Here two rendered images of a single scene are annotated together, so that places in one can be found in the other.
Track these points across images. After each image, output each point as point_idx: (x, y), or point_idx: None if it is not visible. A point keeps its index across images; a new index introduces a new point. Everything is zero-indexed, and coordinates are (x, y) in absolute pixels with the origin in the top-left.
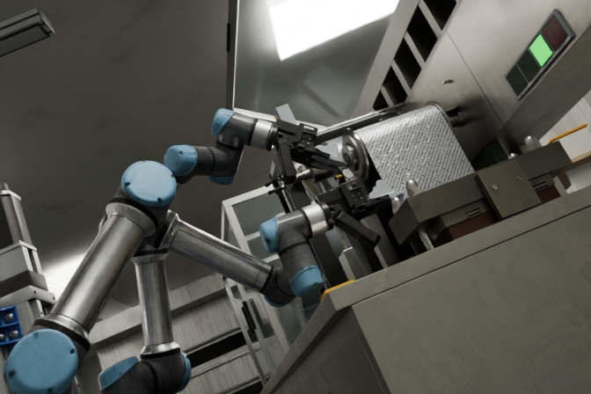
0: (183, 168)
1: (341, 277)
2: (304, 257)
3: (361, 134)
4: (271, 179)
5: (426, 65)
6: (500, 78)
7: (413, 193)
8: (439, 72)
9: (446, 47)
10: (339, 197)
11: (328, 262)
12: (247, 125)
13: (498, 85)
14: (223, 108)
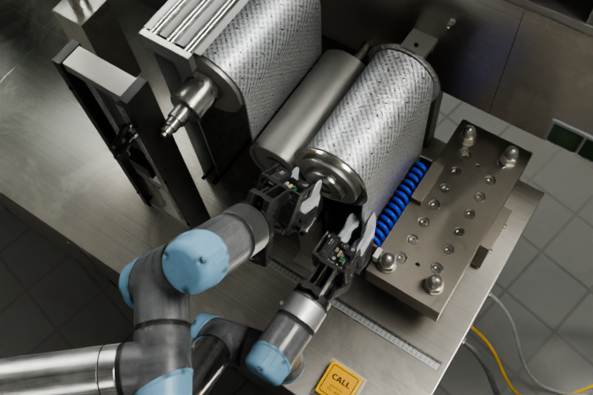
0: None
1: (198, 202)
2: (302, 364)
3: (364, 175)
4: (120, 137)
5: None
6: (543, 110)
7: (438, 292)
8: None
9: (497, 11)
10: (334, 277)
11: (188, 197)
12: (244, 259)
13: (530, 107)
14: (208, 256)
